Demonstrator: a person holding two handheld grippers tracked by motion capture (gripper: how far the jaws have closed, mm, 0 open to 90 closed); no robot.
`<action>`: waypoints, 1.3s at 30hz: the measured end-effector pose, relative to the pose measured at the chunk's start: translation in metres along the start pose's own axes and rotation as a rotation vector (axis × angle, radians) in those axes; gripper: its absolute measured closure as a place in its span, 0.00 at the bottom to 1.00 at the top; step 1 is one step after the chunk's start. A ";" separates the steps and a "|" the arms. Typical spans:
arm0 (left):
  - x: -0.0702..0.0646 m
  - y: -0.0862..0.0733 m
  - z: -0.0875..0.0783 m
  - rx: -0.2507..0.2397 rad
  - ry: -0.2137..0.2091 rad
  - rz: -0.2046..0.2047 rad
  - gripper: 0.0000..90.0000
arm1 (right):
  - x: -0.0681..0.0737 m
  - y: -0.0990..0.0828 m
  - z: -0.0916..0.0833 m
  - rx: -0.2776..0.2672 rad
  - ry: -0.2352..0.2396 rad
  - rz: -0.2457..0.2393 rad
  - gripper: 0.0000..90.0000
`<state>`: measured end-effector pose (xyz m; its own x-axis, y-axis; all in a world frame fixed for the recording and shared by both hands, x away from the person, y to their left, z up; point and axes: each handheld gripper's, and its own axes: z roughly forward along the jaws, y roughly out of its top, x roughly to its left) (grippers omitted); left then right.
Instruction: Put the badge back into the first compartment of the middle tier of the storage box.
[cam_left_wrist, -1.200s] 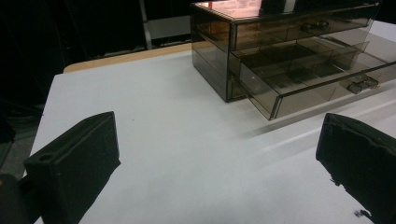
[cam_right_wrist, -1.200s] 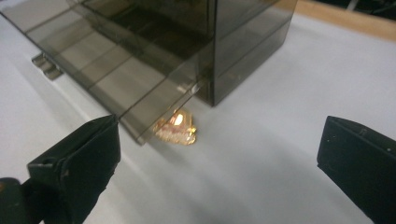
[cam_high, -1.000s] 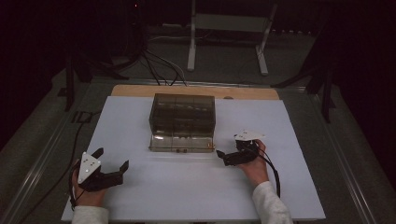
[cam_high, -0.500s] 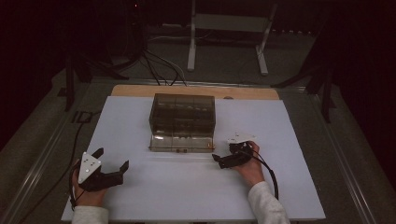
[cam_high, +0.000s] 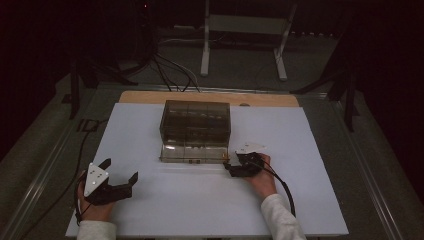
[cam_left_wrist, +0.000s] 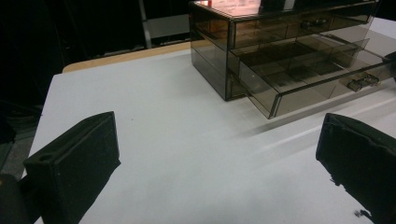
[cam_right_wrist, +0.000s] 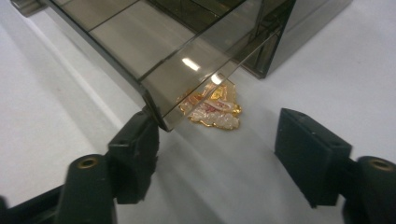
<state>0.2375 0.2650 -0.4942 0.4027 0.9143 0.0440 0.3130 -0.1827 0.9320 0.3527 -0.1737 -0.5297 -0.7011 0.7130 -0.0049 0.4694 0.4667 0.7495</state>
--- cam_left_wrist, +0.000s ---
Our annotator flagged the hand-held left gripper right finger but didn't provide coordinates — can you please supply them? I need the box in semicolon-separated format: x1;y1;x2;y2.
316;112;396;224

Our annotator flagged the white table sheet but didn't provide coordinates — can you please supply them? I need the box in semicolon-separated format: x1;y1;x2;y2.
21;17;396;224

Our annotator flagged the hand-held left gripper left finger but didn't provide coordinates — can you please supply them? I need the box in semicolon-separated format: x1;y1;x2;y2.
22;111;121;224

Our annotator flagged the white metal stand frame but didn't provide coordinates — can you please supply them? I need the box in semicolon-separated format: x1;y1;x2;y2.
138;0;191;49

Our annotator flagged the smoky clear drawer organizer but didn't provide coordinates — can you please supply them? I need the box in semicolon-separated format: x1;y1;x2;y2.
188;0;396;119

